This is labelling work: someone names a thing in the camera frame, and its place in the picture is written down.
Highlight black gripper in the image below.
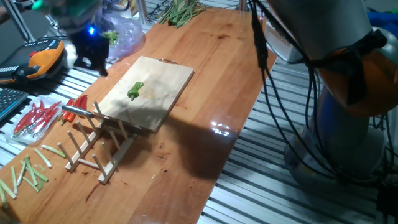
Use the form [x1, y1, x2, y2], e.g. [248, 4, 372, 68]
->
[67, 26, 110, 77]

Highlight steel cleaver knife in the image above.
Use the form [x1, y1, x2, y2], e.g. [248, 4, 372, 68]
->
[61, 105, 150, 135]

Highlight green chili pepper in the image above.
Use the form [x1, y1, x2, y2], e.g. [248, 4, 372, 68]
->
[127, 82, 145, 102]

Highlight bystander forearm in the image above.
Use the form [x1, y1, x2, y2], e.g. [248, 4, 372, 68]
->
[0, 6, 14, 25]

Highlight white crumpled cloth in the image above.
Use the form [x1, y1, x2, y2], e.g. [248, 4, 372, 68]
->
[62, 42, 78, 70]

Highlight chopped green vegetables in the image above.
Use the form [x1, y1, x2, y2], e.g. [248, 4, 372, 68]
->
[102, 30, 120, 46]

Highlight orange and black teach pendant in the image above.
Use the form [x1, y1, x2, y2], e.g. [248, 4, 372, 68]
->
[0, 37, 68, 85]

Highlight translucent plastic bag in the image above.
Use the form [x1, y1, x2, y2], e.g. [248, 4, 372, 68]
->
[99, 12, 146, 62]

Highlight light wooden cutting board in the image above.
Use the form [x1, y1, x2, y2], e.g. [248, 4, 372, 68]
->
[93, 55, 195, 134]

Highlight yellow food package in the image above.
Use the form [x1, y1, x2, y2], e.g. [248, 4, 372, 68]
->
[113, 0, 139, 16]

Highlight wooden peg dish rack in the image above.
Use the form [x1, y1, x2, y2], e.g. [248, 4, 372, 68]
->
[57, 101, 142, 186]

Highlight plastic bag of red chilies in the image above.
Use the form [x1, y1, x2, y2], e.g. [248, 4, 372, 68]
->
[4, 96, 63, 146]

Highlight black keyboard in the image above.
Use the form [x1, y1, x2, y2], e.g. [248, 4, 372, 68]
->
[0, 88, 30, 122]

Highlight large glossy wooden board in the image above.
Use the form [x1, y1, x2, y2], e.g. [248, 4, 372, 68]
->
[0, 7, 278, 224]

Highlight bundle of green stalks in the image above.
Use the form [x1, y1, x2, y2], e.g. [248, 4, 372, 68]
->
[159, 0, 208, 29]

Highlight white box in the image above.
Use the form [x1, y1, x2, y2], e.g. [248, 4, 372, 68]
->
[264, 21, 308, 65]

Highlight blue plastic bag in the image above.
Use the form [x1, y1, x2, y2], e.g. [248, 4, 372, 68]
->
[366, 11, 398, 30]

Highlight aluminium frame post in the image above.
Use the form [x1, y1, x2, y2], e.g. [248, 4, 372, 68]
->
[136, 0, 149, 26]

